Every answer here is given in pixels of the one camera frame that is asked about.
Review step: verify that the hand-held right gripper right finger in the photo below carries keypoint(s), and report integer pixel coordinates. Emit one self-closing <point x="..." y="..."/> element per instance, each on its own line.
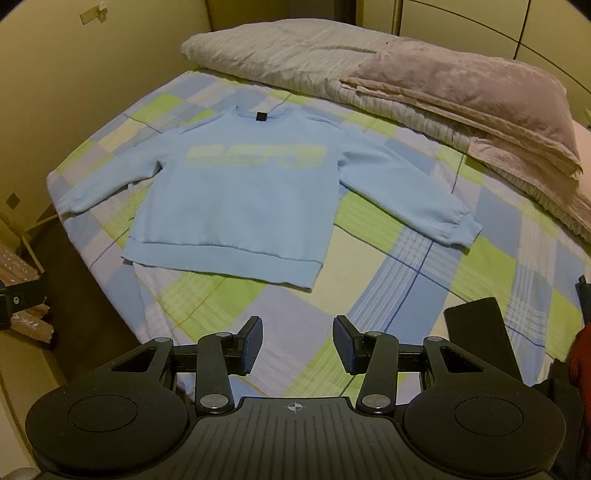
<point x="344" y="346"/>

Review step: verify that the light pink pillow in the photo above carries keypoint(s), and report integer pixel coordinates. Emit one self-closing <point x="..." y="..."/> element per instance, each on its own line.
<point x="584" y="147"/>

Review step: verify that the red knitted garment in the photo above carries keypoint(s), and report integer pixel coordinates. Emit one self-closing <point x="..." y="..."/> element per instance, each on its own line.
<point x="582" y="360"/>

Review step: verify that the wall switch plate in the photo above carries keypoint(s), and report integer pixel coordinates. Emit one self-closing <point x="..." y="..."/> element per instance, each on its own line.
<point x="88" y="17"/>

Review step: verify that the black pants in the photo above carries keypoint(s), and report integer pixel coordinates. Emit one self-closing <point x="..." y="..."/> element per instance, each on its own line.
<point x="480" y="332"/>

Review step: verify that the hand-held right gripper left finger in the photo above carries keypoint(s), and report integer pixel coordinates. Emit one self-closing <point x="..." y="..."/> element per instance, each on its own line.
<point x="251" y="346"/>

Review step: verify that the wooden frame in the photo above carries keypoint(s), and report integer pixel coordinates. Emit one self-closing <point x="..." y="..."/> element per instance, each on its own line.
<point x="27" y="244"/>

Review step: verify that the white striped folded quilt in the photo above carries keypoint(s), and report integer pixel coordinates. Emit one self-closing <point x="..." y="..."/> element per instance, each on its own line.
<point x="286" y="55"/>

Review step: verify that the wall socket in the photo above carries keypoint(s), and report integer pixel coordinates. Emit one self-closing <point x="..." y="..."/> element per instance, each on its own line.
<point x="13" y="200"/>

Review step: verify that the light blue sweatshirt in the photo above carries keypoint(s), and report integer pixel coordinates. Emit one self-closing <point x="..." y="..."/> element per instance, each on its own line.
<point x="240" y="203"/>

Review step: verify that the mauve velvet pillow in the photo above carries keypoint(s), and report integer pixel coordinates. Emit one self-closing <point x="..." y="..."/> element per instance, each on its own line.
<point x="461" y="92"/>

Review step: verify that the checked bed sheet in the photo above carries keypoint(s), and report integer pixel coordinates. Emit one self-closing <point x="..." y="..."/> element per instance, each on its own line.
<point x="415" y="277"/>

